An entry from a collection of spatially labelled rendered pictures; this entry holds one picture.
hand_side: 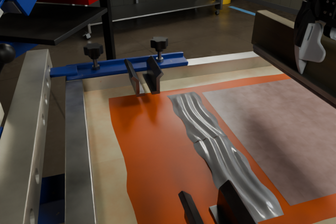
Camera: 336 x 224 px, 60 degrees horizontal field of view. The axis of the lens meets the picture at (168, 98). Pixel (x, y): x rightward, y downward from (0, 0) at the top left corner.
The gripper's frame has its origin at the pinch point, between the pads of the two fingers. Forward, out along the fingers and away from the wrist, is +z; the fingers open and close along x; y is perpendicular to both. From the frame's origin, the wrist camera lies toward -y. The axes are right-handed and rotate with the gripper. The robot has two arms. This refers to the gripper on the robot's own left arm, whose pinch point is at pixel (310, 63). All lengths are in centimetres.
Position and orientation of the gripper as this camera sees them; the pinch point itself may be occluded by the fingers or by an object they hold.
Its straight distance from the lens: 58.4
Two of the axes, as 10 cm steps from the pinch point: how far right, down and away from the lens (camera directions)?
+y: 2.9, 5.0, -8.2
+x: 9.6, -1.5, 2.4
